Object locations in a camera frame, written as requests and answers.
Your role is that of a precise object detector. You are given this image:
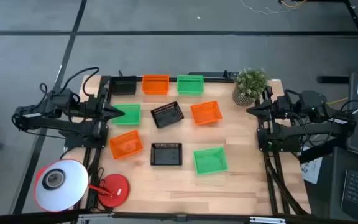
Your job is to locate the black plastic basket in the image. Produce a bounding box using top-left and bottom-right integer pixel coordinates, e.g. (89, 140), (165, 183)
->
(109, 75), (137, 96)
(150, 142), (183, 166)
(150, 101), (185, 129)

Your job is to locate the potted plant in striped pot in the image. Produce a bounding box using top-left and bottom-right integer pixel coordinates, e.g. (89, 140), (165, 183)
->
(232, 67), (270, 108)

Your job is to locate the red desk lamp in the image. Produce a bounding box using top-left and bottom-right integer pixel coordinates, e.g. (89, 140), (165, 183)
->
(33, 158), (131, 213)

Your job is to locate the white paper sheet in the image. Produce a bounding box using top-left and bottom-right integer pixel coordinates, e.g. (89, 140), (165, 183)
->
(301, 147), (323, 185)

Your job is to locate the green plastic basket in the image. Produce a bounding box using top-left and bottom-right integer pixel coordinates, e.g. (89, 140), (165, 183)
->
(177, 75), (204, 96)
(193, 147), (229, 175)
(111, 103), (142, 126)

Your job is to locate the black frame rail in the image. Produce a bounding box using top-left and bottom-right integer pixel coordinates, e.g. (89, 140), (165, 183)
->
(0, 208), (358, 224)
(84, 76), (112, 213)
(257, 86), (310, 216)
(104, 70), (241, 83)

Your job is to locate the white floor cable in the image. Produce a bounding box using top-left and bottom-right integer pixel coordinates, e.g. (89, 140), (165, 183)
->
(239, 0), (291, 16)

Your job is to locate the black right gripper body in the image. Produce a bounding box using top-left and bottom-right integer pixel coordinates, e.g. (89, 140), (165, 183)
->
(270, 95), (293, 121)

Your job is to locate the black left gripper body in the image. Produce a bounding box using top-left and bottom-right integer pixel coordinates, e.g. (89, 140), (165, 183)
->
(85, 93), (112, 121)

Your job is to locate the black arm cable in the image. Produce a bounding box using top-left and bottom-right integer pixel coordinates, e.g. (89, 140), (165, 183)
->
(62, 67), (101, 97)

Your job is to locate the orange plastic basket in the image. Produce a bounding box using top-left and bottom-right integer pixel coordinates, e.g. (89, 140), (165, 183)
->
(142, 74), (170, 95)
(190, 100), (223, 126)
(109, 129), (144, 160)

